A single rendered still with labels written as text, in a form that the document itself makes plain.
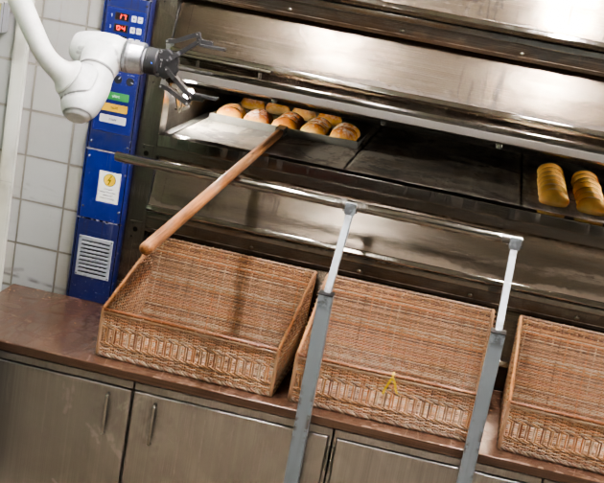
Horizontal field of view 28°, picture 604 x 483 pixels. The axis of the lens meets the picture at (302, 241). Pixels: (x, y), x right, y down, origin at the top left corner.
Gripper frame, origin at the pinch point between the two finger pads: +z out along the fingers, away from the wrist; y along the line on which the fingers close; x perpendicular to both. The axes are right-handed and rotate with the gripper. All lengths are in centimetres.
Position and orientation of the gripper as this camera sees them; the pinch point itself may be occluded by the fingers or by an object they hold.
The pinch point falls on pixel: (217, 74)
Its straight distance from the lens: 331.3
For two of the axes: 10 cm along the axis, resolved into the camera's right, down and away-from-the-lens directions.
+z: 9.7, 2.1, -1.1
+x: -1.6, 2.2, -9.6
